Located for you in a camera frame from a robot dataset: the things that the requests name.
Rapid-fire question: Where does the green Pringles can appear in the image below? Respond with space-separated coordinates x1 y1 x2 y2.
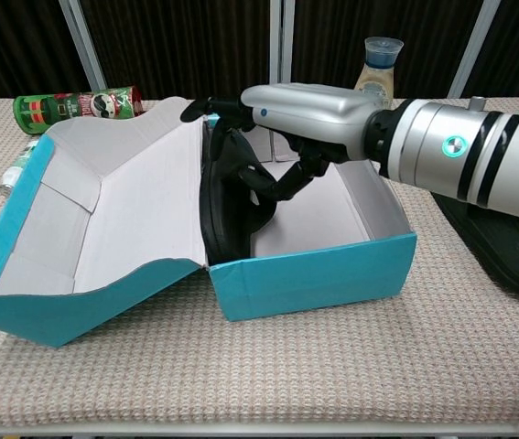
12 85 144 135

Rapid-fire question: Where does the clear bottle with blue cap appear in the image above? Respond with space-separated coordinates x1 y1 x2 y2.
353 36 405 104

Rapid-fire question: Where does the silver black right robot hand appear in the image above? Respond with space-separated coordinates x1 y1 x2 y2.
179 82 400 202

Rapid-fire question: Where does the turquoise cardboard shoe box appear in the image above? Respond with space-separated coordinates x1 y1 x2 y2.
0 95 418 348

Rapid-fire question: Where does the black slipper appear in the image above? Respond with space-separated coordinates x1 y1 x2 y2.
430 191 519 301
198 123 283 266

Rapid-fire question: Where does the beige woven tablecloth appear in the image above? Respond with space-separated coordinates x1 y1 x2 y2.
0 96 519 426

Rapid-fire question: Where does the white frame pole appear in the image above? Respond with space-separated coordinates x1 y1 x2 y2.
57 0 107 91
449 0 502 100
267 0 296 88

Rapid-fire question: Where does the small white green bottle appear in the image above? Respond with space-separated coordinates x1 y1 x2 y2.
0 139 40 196

